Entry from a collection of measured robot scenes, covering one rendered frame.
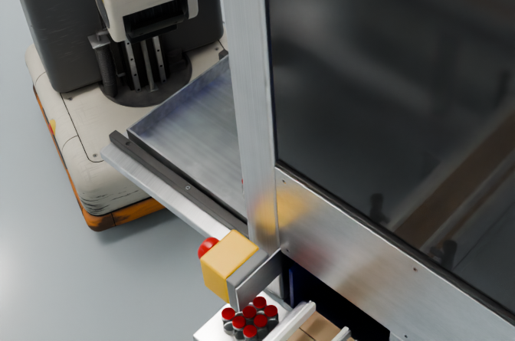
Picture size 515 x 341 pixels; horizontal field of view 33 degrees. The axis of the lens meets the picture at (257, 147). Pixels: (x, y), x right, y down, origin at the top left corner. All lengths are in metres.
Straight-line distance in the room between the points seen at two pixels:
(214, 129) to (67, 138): 0.96
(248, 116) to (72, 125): 1.48
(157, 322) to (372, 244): 1.40
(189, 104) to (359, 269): 0.64
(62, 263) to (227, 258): 1.38
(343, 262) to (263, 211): 0.14
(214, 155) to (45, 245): 1.15
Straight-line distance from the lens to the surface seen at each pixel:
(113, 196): 2.43
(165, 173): 1.52
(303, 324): 1.29
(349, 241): 1.10
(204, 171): 1.53
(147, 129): 1.62
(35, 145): 2.90
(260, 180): 1.16
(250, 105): 1.05
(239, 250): 1.24
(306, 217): 1.13
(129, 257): 2.54
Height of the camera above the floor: 2.05
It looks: 48 degrees down
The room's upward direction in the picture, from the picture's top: 5 degrees counter-clockwise
